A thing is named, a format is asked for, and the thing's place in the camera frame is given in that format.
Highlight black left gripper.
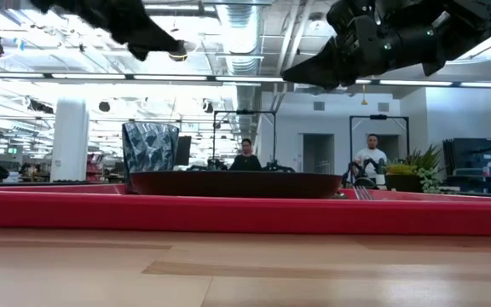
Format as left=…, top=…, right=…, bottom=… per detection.
left=30, top=0, right=188, bottom=62

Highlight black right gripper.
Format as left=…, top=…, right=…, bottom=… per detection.
left=280, top=0, right=405, bottom=91

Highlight silver metal fork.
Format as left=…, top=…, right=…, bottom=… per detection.
left=352, top=184, right=375, bottom=202

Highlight red plastic tray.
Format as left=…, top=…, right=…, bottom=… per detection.
left=0, top=183, right=491, bottom=237

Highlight black computer monitor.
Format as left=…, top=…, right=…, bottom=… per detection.
left=173, top=136, right=193, bottom=167

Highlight white building column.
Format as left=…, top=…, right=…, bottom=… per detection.
left=49, top=97, right=90, bottom=183

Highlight potted plant in black pot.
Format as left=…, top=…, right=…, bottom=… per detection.
left=384, top=144, right=445, bottom=195

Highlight dark equipment rack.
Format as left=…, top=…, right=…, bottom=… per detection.
left=442, top=137, right=491, bottom=195

